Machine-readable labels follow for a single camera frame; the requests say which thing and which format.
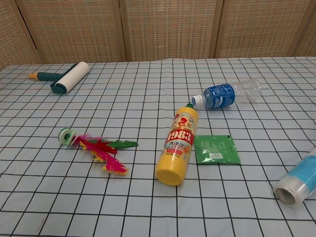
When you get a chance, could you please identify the woven folding screen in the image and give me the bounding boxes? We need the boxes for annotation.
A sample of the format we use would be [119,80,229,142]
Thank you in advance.
[0,0,316,71]

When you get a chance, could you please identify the plastic wrap roll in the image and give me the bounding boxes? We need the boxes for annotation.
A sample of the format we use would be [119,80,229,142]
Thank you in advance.
[275,147,316,205]

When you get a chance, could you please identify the green foil sachet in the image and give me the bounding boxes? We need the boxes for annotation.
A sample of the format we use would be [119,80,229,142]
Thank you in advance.
[193,135,241,165]

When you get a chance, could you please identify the green white lint roller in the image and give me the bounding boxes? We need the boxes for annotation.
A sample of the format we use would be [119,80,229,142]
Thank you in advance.
[28,61,90,95]

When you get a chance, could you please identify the feather shuttlecock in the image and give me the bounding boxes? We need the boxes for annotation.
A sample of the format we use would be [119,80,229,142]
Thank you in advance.
[58,127,139,176]

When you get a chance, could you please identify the clear blue-label water bottle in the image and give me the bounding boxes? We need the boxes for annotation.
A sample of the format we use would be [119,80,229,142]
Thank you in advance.
[192,79,262,110]

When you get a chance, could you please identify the blue checkered tablecloth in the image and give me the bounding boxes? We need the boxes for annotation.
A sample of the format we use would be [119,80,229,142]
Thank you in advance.
[0,56,316,237]

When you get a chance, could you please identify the yellow 1983 bottle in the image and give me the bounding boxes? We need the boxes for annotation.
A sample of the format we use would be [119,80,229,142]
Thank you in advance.
[155,103,199,187]

